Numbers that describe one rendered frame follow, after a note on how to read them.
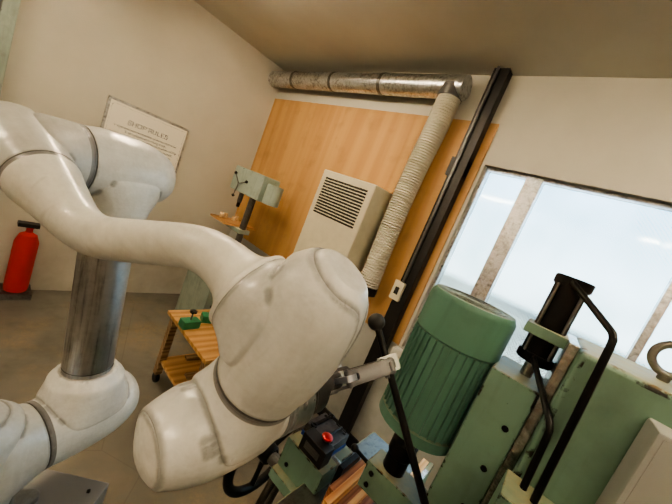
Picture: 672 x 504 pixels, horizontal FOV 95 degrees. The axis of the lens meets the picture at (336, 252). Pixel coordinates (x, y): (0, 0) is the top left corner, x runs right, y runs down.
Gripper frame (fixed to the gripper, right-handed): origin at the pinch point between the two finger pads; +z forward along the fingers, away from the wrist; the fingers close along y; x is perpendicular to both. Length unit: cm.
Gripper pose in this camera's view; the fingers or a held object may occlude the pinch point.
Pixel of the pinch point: (365, 367)
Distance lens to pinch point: 66.8
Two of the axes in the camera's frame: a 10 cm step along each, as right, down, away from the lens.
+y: 7.8, -3.6, -5.2
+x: -2.3, -9.3, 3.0
